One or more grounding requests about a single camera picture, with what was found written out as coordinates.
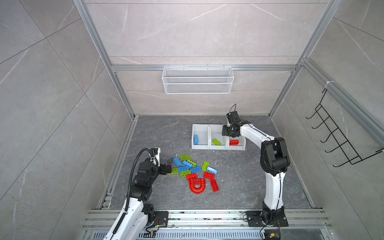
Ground red lego brick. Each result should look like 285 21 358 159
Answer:
204 172 216 180
230 140 240 146
210 179 220 193
187 173 198 181

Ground green lego brick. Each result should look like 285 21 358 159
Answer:
168 168 179 176
202 162 210 172
180 170 192 178
212 139 222 146
180 155 191 162

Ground white three-compartment bin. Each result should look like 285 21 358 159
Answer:
191 124 246 151

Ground red arch lego piece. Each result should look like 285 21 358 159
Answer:
189 179 206 194

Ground blue lego brick low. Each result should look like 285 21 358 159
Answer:
207 167 218 175

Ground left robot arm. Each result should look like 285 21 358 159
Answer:
104 148 172 240

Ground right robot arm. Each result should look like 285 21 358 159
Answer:
222 123 291 225

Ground green lego brick bottom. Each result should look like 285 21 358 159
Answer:
180 170 192 178

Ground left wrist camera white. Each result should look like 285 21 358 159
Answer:
150 148 161 167

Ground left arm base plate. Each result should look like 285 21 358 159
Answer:
146 211 169 228

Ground white wire mesh basket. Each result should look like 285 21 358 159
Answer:
162 67 235 94

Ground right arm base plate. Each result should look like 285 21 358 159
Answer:
243 211 289 227

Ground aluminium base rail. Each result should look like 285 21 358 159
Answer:
79 209 338 240

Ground black wire hook rack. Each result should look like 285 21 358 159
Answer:
306 89 384 168

